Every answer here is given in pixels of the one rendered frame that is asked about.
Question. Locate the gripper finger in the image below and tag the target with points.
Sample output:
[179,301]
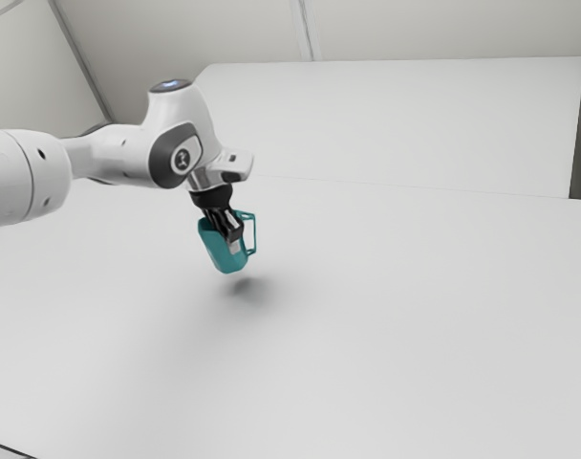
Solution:
[230,229]

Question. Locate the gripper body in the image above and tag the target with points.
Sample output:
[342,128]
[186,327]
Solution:
[211,196]

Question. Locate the teal faceted mug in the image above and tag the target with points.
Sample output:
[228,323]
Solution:
[223,253]

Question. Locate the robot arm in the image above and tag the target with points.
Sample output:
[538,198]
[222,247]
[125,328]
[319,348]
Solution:
[128,148]

